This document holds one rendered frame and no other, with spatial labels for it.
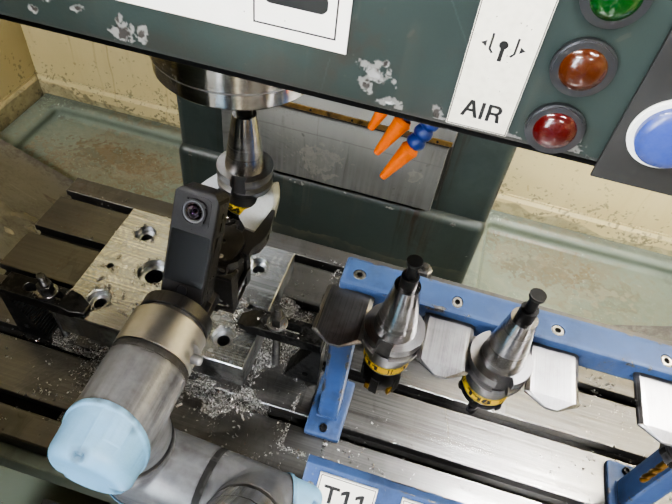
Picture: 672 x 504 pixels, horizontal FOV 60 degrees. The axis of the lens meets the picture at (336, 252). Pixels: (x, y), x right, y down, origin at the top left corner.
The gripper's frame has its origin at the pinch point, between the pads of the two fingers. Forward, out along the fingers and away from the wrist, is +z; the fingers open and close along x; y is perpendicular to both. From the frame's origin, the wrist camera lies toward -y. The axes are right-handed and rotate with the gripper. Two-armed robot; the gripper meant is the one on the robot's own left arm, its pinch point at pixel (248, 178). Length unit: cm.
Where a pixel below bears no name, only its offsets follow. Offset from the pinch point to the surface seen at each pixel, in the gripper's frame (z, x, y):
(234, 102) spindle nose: -9.2, 2.6, -17.0
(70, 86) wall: 80, -89, 60
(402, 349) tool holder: -15.0, 22.0, 2.7
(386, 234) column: 43, 15, 47
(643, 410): -13.3, 46.1, 3.6
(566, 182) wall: 80, 56, 50
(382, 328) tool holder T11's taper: -14.1, 19.5, 1.4
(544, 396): -15.0, 36.4, 3.6
